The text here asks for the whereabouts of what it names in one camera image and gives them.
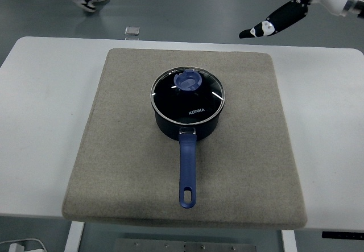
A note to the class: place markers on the glass pot lid blue knob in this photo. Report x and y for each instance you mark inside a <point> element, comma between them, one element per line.
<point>186,104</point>

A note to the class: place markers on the small silver square floor plate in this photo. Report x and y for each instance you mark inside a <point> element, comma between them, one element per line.
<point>132,30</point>

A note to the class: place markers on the black table control panel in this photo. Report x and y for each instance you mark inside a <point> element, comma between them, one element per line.
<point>341,235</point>

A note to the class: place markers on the white table leg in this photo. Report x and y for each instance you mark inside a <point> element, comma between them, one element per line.
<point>289,242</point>
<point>74,237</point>

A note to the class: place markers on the beige fabric mat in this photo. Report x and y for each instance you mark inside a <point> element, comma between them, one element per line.
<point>128,149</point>

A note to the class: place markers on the grey metal plate with screws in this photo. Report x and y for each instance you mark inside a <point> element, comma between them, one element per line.
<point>156,246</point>

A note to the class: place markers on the white power adapter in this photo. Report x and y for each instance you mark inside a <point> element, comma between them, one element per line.
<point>16,248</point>

